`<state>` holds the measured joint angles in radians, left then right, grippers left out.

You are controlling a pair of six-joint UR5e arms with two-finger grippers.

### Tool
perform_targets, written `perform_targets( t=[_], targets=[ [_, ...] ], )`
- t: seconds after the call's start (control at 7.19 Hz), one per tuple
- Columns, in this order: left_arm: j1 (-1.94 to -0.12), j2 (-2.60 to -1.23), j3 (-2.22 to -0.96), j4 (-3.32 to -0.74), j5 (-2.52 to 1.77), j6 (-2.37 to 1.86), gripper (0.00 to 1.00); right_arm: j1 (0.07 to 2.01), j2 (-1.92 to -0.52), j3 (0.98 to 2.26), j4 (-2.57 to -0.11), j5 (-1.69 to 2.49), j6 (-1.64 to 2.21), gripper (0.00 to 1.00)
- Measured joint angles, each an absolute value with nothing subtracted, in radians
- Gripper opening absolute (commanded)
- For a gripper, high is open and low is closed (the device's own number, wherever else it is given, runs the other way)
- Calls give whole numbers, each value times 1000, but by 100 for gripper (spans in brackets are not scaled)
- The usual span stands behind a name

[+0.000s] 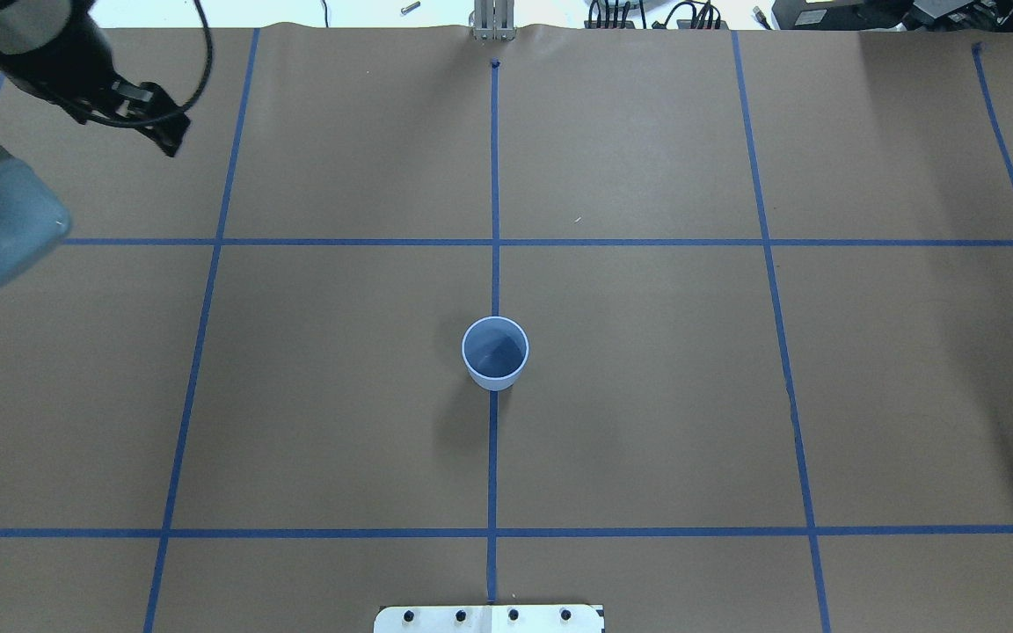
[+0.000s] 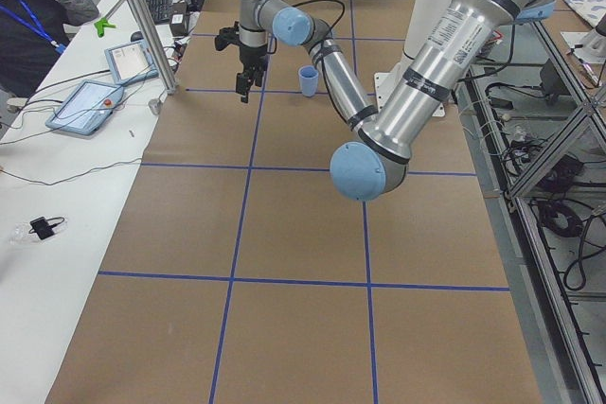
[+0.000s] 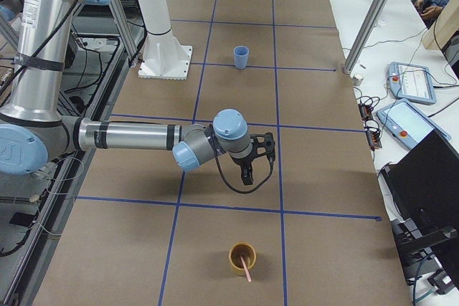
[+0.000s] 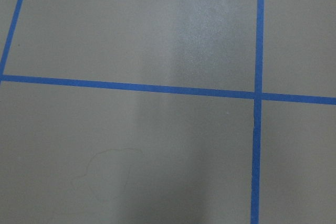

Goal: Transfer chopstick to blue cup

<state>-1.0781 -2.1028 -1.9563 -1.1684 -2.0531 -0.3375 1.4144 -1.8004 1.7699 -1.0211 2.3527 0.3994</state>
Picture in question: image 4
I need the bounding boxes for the brown paper table cover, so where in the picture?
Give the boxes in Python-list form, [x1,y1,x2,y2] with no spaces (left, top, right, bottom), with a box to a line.
[1,0,335,223]

